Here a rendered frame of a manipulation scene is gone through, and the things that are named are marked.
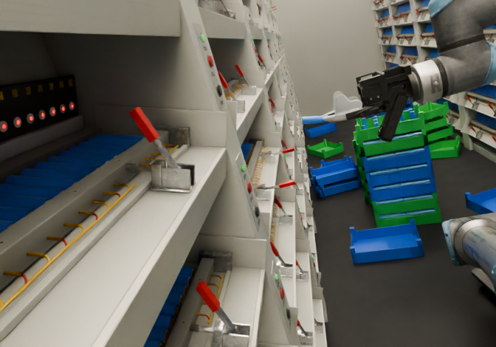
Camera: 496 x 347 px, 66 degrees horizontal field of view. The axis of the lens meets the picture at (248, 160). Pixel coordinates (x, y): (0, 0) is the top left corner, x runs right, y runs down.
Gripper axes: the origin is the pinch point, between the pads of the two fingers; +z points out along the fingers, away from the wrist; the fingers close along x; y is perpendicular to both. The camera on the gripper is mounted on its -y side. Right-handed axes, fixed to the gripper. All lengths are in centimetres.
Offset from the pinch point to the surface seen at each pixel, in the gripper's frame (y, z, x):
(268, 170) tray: -10.4, 18.6, -5.8
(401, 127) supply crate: -34, -35, -86
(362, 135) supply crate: -34, -17, -89
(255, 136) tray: -5.8, 22.8, -29.8
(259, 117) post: -0.4, 19.6, -30.2
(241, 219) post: -1.3, 17.7, 39.8
